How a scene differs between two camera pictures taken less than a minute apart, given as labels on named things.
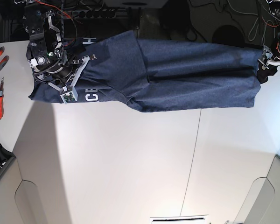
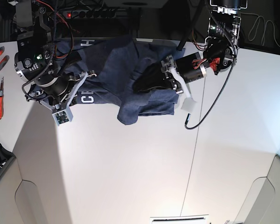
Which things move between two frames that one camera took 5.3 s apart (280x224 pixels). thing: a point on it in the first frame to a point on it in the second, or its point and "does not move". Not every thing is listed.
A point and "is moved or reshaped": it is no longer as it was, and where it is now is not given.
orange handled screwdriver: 0,101 does not move
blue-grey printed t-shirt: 151,75 is moved or reshaped
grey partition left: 14,200 does not move
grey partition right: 268,201 does not move
